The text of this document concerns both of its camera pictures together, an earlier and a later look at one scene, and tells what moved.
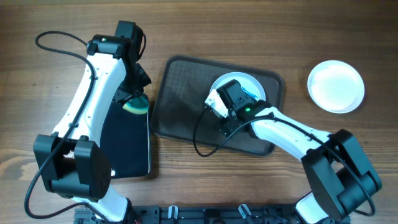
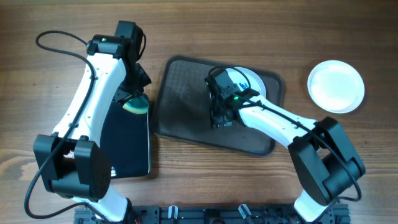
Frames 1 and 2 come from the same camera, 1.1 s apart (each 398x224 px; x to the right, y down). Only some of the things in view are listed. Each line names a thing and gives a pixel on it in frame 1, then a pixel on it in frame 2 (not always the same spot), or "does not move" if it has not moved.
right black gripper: x=226 y=126 → x=217 y=119
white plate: x=335 y=87 does not move
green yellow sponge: x=138 y=105 does not move
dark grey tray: x=181 y=111 does not move
